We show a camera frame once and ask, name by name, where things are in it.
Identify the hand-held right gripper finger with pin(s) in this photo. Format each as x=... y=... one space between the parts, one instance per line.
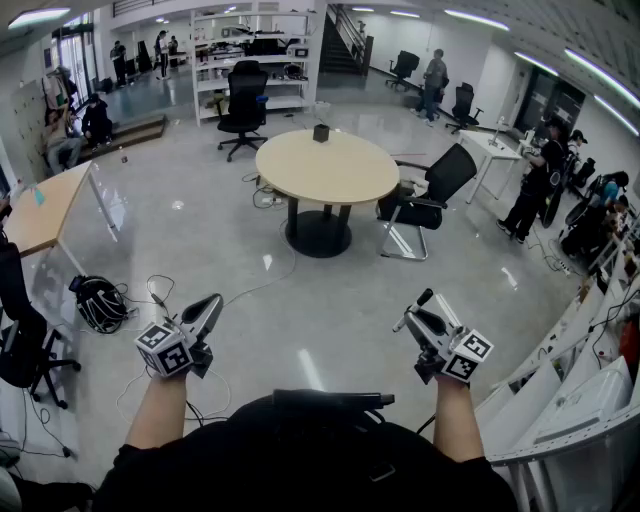
x=430 y=330
x=411 y=336

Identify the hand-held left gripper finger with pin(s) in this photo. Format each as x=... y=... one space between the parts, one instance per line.
x=212 y=325
x=200 y=315

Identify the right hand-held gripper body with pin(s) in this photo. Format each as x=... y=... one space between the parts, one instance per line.
x=467 y=355

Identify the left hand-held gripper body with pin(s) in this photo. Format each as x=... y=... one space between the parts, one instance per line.
x=165 y=350

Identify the small black box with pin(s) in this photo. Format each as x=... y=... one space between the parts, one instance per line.
x=320 y=134

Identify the person's left forearm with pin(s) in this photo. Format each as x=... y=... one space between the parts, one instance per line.
x=155 y=412

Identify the person's right forearm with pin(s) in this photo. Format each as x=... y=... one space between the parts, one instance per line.
x=457 y=420

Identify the black chest-mounted monitor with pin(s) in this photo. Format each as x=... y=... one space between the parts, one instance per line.
x=330 y=400

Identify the white storage rack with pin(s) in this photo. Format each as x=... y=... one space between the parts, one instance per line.
x=575 y=400

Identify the white power strip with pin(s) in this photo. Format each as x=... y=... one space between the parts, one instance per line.
x=271 y=200

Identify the white cloth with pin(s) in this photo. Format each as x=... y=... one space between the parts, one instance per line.
x=415 y=184

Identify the black swivel chair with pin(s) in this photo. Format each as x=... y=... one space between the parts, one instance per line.
x=20 y=325

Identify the black mesh visitor chair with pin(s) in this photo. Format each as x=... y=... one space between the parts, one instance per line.
x=450 y=170

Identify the person's black shirt torso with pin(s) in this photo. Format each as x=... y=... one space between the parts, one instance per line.
x=300 y=465

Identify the rectangular wooden desk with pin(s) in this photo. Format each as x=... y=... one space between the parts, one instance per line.
x=45 y=210

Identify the round beige table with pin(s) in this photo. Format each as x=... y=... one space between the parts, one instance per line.
x=325 y=170

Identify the small white table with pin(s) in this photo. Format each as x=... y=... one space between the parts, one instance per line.
x=487 y=147

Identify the wooden step platform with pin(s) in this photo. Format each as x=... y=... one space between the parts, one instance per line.
x=135 y=130

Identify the black high-back office chair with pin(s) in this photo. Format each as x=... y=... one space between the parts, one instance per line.
x=245 y=105

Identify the white bin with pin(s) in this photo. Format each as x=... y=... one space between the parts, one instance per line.
x=322 y=106

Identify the white open shelf unit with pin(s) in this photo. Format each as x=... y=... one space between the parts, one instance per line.
x=280 y=59

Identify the ceiling light strip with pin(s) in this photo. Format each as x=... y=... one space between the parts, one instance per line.
x=536 y=62
x=477 y=19
x=37 y=17

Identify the dark staircase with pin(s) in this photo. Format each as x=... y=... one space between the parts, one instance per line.
x=342 y=50

